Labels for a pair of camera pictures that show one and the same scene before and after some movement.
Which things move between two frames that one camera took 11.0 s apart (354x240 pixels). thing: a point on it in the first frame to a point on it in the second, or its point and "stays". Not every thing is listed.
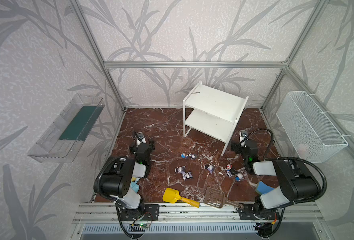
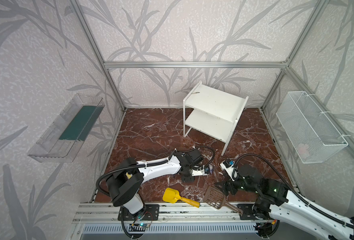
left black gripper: x=144 y=147 to x=187 y=174
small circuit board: x=143 y=225 stays
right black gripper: x=243 y=147 to x=229 y=186
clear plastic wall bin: x=61 y=139 stays
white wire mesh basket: x=314 y=137 stays
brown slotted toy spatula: x=216 y=198 stays
